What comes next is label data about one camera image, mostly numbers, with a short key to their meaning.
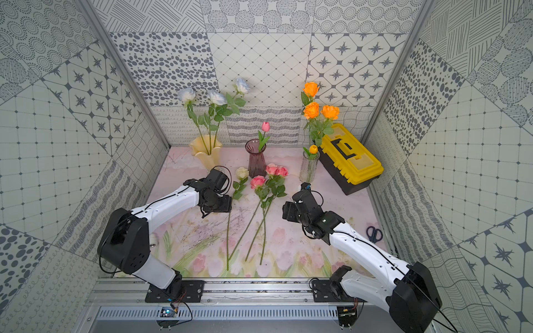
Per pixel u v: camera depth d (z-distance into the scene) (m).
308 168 0.98
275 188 1.02
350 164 0.91
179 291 0.70
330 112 0.84
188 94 0.90
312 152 0.79
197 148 0.95
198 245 0.85
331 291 0.65
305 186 0.73
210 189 0.71
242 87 0.86
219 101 0.86
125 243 0.44
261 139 0.92
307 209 0.60
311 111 0.81
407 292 0.39
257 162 1.03
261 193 0.98
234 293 0.76
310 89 0.84
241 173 1.03
